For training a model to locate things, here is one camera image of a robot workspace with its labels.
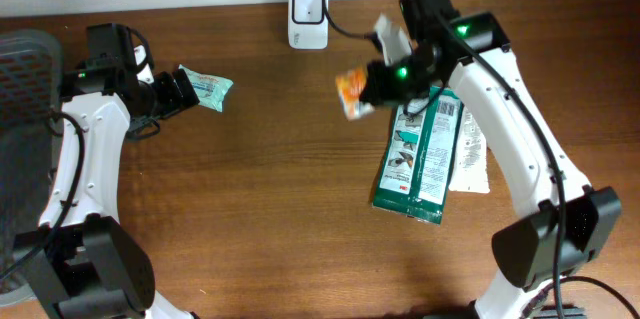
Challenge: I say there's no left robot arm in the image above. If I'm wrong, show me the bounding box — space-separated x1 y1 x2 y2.
14 23 199 318

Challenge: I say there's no green 3M glove package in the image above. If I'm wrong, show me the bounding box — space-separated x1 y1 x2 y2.
372 87 463 225

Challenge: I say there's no light green wipes packet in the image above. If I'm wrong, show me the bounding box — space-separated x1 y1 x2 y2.
179 64 233 112

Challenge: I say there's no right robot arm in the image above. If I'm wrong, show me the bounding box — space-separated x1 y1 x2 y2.
359 0 621 318

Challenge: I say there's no white tube gold cap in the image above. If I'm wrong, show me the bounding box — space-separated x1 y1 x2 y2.
448 107 490 194

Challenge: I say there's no grey plastic basket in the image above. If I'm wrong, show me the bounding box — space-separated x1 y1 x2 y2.
1 29 63 270

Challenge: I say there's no orange tissue pack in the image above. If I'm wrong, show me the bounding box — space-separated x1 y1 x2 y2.
335 67 374 121

